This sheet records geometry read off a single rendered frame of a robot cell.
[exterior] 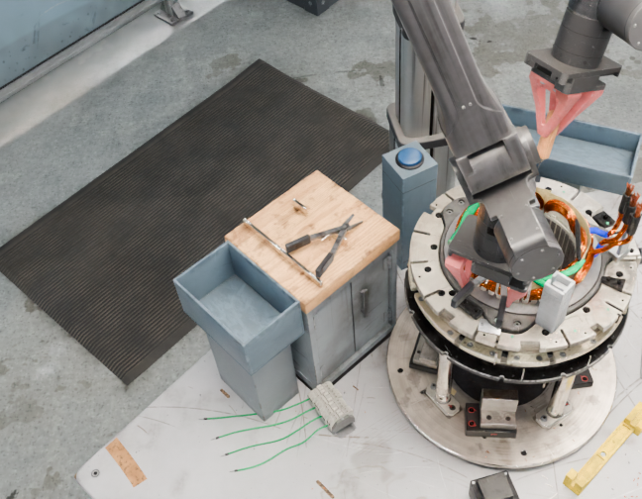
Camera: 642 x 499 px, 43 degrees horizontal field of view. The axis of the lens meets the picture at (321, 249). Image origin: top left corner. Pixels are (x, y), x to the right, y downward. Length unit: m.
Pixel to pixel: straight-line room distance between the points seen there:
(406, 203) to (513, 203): 0.57
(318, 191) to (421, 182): 0.19
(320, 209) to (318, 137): 1.67
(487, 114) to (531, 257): 0.16
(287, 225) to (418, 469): 0.45
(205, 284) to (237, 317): 0.07
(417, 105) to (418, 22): 0.81
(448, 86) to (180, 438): 0.85
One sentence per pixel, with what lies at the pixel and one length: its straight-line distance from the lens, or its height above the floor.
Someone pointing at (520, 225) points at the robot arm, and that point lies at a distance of 0.85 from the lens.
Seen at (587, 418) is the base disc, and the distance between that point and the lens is 1.41.
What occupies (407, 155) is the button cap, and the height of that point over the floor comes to 1.04.
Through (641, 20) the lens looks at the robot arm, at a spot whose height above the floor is 1.52.
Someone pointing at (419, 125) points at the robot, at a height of 0.95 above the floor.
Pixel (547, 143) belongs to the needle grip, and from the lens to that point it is 1.03.
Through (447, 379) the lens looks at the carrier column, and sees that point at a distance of 1.31.
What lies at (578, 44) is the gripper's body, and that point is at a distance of 0.97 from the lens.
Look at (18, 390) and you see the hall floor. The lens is 2.54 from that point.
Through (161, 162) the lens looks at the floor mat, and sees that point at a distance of 2.96.
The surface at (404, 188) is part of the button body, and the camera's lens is 1.39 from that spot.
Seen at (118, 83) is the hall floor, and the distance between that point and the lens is 3.37.
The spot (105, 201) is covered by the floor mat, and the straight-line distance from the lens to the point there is 2.89.
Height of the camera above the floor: 2.02
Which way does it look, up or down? 51 degrees down
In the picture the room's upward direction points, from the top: 6 degrees counter-clockwise
